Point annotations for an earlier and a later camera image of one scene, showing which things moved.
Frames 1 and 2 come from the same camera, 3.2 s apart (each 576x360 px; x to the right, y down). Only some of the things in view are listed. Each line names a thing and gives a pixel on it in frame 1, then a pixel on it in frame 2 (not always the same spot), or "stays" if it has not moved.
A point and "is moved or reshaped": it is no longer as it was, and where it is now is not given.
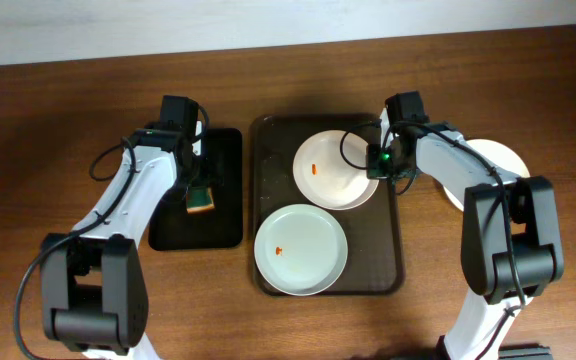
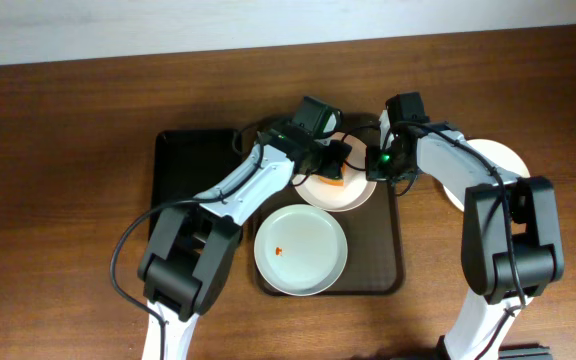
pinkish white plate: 323,176 stays
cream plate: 497,155 stays
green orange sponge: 199,199 is moved or reshaped
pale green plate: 301,250 stays
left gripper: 194,182 -> 332,163
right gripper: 401,175 stays
